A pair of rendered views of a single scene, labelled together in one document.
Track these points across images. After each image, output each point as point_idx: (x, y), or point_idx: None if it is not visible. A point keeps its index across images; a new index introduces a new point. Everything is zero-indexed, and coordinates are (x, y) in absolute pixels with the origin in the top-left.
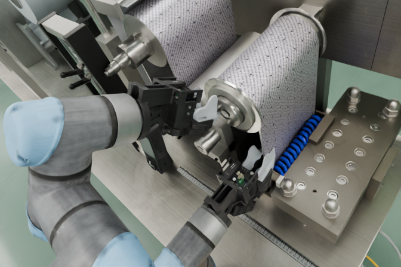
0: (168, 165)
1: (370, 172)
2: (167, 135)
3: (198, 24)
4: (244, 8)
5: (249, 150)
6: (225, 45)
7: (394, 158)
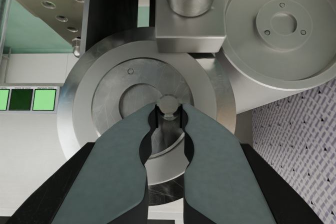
0: None
1: None
2: None
3: (290, 183)
4: (251, 125)
5: None
6: (262, 105)
7: (26, 9)
